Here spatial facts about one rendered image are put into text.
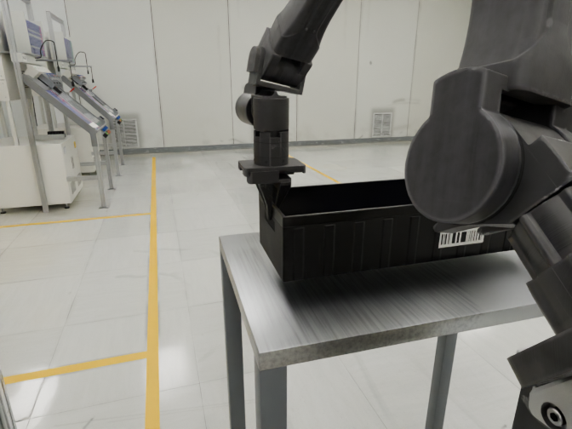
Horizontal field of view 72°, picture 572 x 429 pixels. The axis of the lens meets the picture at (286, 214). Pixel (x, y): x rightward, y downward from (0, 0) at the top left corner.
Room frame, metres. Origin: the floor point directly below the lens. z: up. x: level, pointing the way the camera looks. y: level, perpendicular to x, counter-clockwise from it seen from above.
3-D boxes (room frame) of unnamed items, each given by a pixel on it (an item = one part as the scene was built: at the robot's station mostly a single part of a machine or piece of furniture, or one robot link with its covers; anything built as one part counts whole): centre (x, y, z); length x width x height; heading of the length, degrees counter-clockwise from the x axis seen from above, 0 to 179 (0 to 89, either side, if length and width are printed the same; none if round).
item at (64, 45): (5.24, 2.86, 0.95); 1.36 x 0.82 x 1.90; 107
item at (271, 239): (0.74, -0.25, 0.90); 0.57 x 0.17 x 0.11; 106
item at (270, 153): (0.65, 0.02, 1.04); 0.10 x 0.07 x 0.07; 106
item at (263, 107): (0.66, 0.03, 1.10); 0.07 x 0.06 x 0.07; 25
